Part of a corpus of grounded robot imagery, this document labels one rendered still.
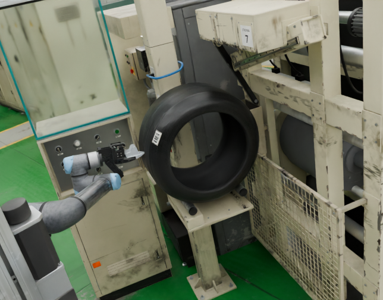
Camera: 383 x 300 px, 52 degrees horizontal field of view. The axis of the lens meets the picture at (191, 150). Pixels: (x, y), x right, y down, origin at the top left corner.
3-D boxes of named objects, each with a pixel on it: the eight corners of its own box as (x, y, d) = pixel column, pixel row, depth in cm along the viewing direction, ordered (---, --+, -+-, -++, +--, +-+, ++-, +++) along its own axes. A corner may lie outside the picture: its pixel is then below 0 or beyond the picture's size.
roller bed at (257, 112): (230, 149, 250) (223, 105, 238) (251, 142, 254) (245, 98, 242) (245, 161, 233) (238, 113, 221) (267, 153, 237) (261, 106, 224)
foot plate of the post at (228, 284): (186, 278, 283) (185, 274, 281) (220, 264, 289) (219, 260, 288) (200, 303, 259) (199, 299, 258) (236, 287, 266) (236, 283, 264)
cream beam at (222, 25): (198, 39, 204) (193, 9, 198) (242, 28, 210) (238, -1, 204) (256, 55, 151) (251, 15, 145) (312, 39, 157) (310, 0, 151)
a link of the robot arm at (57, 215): (67, 206, 132) (119, 166, 179) (37, 208, 135) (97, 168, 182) (74, 237, 135) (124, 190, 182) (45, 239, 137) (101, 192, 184)
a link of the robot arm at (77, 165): (66, 174, 182) (62, 156, 180) (90, 169, 185) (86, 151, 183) (66, 177, 174) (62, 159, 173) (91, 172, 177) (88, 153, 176)
